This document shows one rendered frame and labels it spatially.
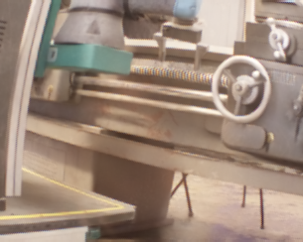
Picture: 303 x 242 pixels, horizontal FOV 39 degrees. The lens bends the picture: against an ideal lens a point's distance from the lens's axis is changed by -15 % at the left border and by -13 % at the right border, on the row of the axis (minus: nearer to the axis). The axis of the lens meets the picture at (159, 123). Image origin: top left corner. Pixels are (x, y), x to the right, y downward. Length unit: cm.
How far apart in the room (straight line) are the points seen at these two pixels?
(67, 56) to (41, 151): 111
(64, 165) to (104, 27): 105
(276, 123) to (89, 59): 64
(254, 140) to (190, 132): 39
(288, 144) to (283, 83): 19
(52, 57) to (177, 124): 78
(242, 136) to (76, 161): 80
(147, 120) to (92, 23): 83
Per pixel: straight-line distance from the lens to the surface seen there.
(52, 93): 202
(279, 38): 138
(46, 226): 102
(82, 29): 112
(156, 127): 186
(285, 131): 144
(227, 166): 151
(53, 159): 213
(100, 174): 198
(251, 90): 144
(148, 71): 179
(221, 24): 546
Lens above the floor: 61
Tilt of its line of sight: 2 degrees down
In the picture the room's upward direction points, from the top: 9 degrees clockwise
